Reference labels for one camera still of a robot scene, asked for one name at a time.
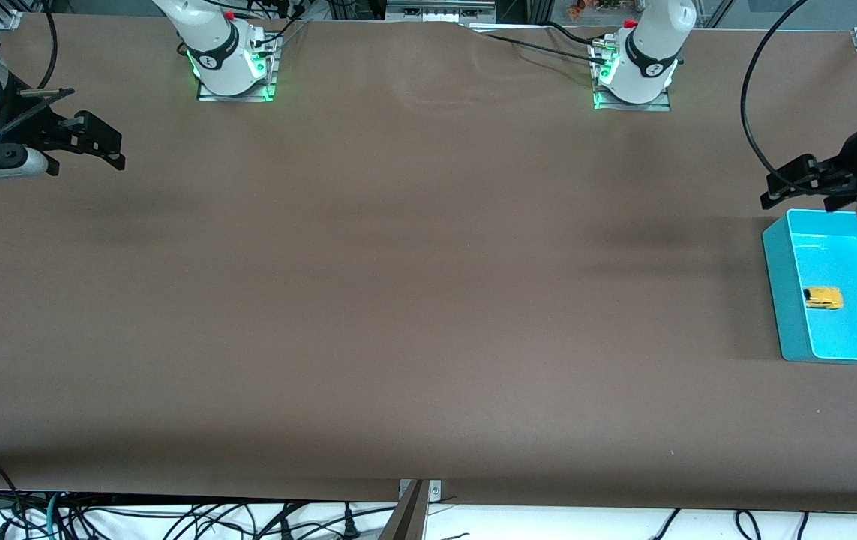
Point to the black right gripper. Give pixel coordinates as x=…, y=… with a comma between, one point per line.
x=10, y=124

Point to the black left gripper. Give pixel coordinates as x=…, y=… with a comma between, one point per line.
x=853, y=154

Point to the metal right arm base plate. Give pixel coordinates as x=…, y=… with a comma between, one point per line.
x=237, y=97

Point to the teal plastic bin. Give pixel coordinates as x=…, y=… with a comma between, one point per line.
x=848, y=337

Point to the small metal table bracket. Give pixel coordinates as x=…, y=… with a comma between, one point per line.
x=435, y=491

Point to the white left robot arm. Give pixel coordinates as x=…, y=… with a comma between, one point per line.
x=649, y=71

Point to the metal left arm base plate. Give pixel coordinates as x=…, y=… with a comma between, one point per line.
x=630, y=107

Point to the white power strip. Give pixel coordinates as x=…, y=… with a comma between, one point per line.
x=439, y=11

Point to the brown table mat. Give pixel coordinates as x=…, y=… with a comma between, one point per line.
x=428, y=225

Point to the yellow beetle toy car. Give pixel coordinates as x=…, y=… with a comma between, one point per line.
x=824, y=298

